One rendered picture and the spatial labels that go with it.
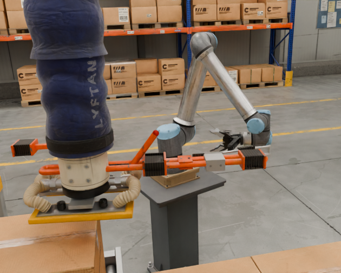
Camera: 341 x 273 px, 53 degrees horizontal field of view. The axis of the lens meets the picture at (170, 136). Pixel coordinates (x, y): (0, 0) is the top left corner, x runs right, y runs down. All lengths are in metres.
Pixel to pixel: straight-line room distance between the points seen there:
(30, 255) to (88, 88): 0.62
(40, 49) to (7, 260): 0.71
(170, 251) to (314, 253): 0.88
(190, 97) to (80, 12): 1.22
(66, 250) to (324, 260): 1.25
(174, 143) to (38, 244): 1.03
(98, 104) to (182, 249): 1.47
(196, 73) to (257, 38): 8.59
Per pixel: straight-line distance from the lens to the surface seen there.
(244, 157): 1.21
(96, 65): 1.09
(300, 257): 1.92
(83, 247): 1.29
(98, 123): 1.11
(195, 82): 2.11
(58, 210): 1.22
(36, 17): 1.07
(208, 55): 1.93
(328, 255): 1.98
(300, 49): 11.34
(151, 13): 8.36
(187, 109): 2.15
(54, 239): 1.37
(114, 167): 1.20
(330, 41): 11.90
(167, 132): 2.04
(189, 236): 2.34
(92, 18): 1.07
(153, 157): 1.23
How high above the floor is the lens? 1.68
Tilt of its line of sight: 18 degrees down
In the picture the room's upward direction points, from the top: 2 degrees counter-clockwise
